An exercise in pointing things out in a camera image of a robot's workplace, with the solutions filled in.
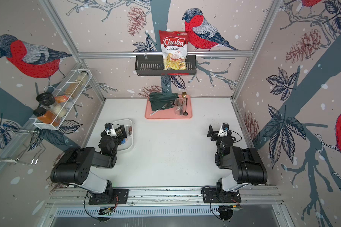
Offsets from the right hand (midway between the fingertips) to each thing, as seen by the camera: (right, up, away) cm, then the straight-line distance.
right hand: (217, 124), depth 90 cm
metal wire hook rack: (-96, -5, -20) cm, 99 cm away
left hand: (-65, +1, 0) cm, 65 cm away
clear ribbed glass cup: (-24, +13, +18) cm, 33 cm away
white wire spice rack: (-86, +19, -14) cm, 89 cm away
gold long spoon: (-21, +21, +14) cm, 33 cm away
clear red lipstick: (-59, -5, +7) cm, 60 cm away
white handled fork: (-36, +13, +25) cm, 45 cm away
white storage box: (-58, -14, +1) cm, 60 cm away
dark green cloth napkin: (-41, +18, +28) cm, 53 cm away
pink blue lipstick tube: (-62, -12, +3) cm, 63 cm away
